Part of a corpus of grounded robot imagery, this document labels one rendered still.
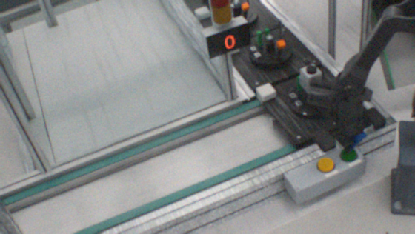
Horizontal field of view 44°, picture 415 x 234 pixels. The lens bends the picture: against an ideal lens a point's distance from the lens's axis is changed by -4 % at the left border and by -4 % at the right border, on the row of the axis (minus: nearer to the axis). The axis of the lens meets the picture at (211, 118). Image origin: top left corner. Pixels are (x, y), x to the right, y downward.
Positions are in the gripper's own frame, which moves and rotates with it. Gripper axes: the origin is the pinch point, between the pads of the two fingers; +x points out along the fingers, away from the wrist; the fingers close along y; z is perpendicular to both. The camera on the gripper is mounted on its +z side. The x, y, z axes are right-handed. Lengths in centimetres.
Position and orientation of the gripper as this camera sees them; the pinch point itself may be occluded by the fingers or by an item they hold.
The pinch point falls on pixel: (347, 143)
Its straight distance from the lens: 137.4
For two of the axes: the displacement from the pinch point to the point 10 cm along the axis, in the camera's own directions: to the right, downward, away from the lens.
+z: -3.9, -6.1, 6.9
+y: -9.1, 3.6, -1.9
